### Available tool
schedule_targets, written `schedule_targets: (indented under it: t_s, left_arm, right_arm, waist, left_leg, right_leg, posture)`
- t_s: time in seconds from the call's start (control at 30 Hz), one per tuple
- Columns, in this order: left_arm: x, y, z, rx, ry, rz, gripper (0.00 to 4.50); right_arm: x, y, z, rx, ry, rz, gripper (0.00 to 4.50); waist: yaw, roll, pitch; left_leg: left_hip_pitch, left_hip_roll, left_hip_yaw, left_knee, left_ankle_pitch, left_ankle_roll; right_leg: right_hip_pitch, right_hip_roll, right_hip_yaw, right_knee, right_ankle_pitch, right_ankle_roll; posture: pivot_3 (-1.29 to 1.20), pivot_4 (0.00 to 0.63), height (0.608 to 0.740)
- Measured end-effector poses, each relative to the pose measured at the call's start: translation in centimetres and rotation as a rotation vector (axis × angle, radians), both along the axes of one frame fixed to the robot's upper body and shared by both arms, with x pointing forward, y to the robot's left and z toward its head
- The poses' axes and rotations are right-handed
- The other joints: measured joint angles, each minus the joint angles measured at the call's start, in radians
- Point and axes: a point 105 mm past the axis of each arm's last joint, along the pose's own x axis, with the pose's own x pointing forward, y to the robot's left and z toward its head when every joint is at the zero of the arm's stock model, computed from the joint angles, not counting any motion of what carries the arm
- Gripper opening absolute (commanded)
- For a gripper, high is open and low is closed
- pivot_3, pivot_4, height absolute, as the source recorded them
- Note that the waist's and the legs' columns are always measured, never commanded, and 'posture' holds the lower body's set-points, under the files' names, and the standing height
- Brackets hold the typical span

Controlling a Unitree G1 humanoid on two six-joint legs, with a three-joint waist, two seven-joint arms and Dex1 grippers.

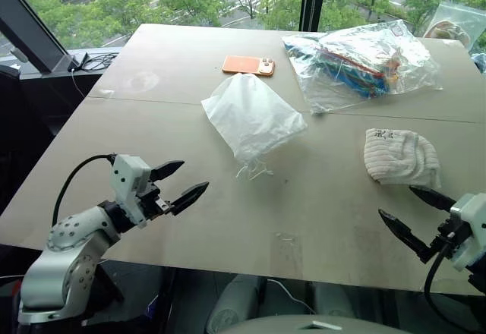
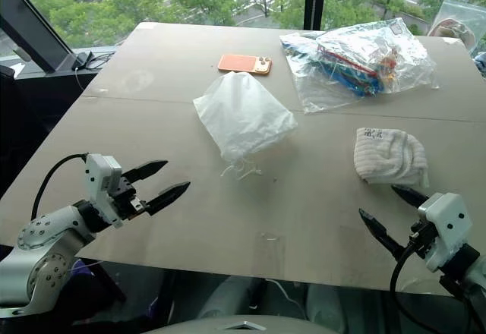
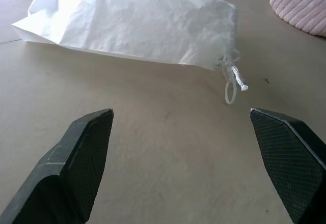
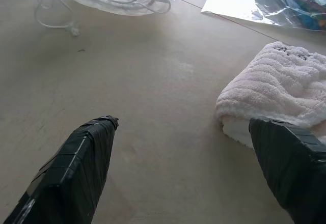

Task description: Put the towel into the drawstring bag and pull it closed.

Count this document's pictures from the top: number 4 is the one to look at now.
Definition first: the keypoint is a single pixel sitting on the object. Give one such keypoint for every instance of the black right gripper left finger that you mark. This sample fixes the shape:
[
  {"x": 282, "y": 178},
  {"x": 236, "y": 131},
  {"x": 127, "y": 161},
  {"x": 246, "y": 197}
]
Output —
[{"x": 76, "y": 168}]

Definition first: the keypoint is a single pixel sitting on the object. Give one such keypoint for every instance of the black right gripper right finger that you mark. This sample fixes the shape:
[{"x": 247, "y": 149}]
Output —
[{"x": 290, "y": 163}]

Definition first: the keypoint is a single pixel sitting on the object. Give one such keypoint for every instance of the white folded towel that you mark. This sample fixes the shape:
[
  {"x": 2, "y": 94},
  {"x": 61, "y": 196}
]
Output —
[{"x": 282, "y": 86}]

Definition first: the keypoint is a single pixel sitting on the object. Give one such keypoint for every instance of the clear plastic packaging bag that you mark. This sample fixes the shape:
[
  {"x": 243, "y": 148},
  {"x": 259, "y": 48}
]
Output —
[{"x": 270, "y": 0}]

